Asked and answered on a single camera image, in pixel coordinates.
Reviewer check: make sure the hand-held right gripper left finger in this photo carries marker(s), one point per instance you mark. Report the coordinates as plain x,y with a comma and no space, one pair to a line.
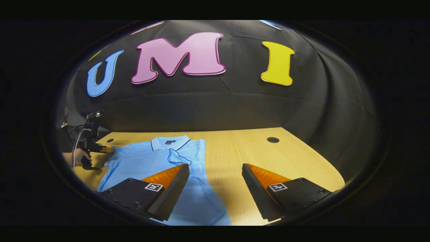
174,191

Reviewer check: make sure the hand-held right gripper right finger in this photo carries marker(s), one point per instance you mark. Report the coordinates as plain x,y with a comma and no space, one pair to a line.
255,191

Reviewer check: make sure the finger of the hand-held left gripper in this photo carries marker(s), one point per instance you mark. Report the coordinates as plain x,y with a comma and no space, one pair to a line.
105,149

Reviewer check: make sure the light blue T-shirt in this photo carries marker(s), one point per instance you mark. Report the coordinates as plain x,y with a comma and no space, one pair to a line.
141,161

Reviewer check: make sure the black backdrop cloth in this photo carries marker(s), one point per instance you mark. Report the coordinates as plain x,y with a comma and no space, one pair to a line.
235,107

